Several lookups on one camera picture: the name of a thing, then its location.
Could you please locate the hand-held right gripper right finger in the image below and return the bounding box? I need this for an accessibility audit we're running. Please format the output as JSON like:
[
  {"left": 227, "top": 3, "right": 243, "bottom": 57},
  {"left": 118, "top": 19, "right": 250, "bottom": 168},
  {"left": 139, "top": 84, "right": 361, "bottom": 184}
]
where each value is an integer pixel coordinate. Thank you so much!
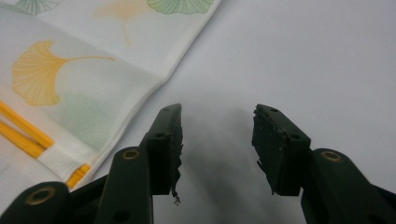
[{"left": 251, "top": 104, "right": 396, "bottom": 224}]

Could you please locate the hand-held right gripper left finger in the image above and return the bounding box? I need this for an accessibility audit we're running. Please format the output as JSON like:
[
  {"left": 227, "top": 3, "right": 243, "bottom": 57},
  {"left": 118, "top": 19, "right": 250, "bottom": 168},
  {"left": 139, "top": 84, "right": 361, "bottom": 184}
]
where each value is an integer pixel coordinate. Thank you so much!
[{"left": 96, "top": 103, "right": 185, "bottom": 224}]

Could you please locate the white leaf-print mesh laundry bag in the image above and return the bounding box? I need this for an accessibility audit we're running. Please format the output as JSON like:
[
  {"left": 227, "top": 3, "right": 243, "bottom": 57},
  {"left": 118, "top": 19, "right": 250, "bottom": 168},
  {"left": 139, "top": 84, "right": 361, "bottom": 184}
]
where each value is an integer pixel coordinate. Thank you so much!
[{"left": 0, "top": 0, "right": 222, "bottom": 190}]

